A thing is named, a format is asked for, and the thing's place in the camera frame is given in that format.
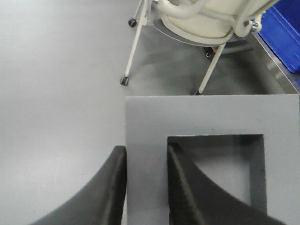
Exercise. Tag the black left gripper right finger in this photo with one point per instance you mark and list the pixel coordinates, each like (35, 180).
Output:
(194, 199)

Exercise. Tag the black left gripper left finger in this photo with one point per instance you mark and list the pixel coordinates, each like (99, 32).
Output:
(100, 201)

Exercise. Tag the gray square base block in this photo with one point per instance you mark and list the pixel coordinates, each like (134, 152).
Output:
(151, 120)

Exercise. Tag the blue bin far right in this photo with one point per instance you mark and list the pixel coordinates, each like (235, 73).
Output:
(281, 31)

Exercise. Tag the beige wheeled chair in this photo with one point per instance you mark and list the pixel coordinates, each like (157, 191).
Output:
(207, 23)

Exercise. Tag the stainless steel rack frame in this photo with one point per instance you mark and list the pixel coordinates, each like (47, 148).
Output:
(286, 79)

